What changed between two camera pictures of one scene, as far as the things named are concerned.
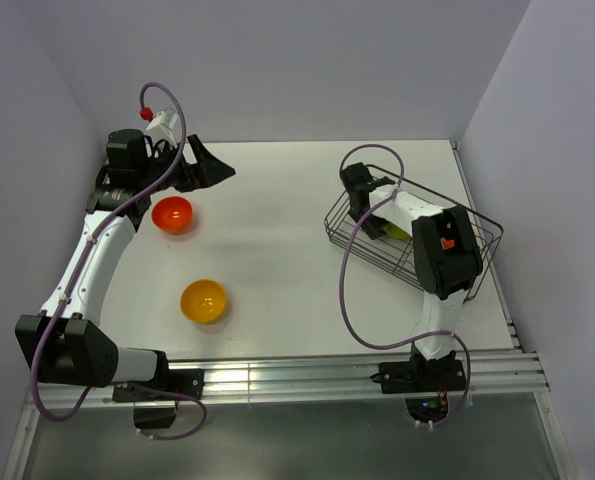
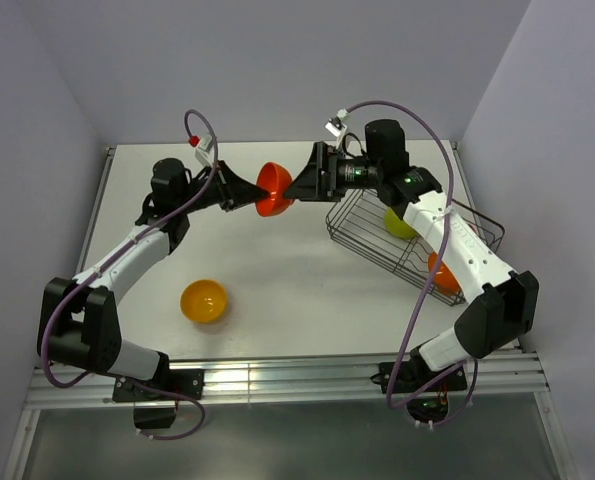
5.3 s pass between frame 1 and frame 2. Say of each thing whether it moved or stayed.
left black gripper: moved
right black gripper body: moved
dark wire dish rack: stayed
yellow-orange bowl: stayed
